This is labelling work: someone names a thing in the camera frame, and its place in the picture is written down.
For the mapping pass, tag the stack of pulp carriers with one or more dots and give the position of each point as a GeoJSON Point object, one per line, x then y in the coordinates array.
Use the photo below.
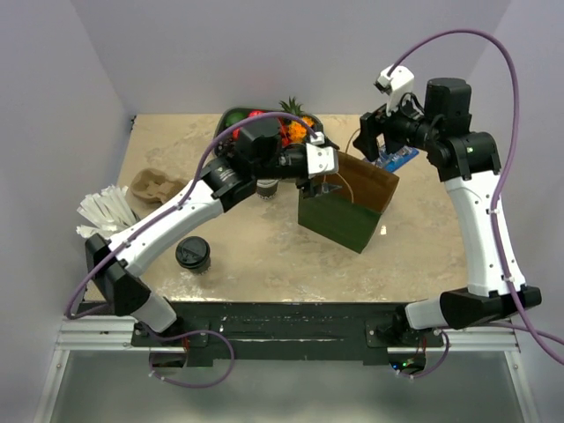
{"type": "Point", "coordinates": [152, 186]}

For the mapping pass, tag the black plastic cup lid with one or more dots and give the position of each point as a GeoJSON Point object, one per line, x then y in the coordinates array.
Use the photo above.
{"type": "Point", "coordinates": [192, 248]}

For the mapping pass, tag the brown and green paper bag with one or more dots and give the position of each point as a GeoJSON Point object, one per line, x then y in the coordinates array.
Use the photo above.
{"type": "Point", "coordinates": [350, 214]}

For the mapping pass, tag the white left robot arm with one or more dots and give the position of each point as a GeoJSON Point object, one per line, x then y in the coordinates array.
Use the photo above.
{"type": "Point", "coordinates": [272, 145]}

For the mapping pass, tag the stack of paper cups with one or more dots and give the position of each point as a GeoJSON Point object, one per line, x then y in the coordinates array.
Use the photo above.
{"type": "Point", "coordinates": [266, 188]}

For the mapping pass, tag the green lime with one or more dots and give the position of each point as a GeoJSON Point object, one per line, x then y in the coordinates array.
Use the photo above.
{"type": "Point", "coordinates": [234, 118]}

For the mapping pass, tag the orange pineapple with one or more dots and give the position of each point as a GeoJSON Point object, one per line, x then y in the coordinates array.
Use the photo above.
{"type": "Point", "coordinates": [295, 129]}

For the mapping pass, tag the red apple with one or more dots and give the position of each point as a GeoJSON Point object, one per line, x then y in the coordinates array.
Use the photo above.
{"type": "Point", "coordinates": [255, 113]}

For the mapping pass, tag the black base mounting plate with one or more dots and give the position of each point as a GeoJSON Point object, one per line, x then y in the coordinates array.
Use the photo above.
{"type": "Point", "coordinates": [357, 331]}

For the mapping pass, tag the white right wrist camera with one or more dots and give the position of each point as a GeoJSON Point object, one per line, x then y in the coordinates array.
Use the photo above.
{"type": "Point", "coordinates": [395, 82]}

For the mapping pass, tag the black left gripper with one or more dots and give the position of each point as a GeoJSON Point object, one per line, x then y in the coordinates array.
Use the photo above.
{"type": "Point", "coordinates": [311, 190]}

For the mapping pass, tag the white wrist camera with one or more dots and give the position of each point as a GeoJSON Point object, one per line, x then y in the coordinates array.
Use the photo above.
{"type": "Point", "coordinates": [322, 158]}
{"type": "Point", "coordinates": [395, 82]}

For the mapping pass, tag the black paper coffee cup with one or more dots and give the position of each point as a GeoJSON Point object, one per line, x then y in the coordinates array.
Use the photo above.
{"type": "Point", "coordinates": [196, 267]}

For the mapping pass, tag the dark grey fruit tray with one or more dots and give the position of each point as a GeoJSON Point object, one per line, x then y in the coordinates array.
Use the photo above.
{"type": "Point", "coordinates": [220, 128]}

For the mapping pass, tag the blue card packet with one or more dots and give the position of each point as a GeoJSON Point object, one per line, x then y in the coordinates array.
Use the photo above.
{"type": "Point", "coordinates": [391, 162]}

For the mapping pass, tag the white wrapped straws bundle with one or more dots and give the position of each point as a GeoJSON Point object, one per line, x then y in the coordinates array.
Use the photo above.
{"type": "Point", "coordinates": [107, 212]}

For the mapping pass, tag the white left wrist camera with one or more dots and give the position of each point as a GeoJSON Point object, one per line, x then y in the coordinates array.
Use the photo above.
{"type": "Point", "coordinates": [322, 158]}

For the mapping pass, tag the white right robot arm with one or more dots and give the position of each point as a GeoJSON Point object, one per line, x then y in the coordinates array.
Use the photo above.
{"type": "Point", "coordinates": [469, 166]}

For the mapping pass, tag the red lychee bunch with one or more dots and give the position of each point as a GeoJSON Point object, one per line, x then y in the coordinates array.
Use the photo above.
{"type": "Point", "coordinates": [286, 139]}

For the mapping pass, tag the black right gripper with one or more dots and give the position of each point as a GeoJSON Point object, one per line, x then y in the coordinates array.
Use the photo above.
{"type": "Point", "coordinates": [373, 123]}

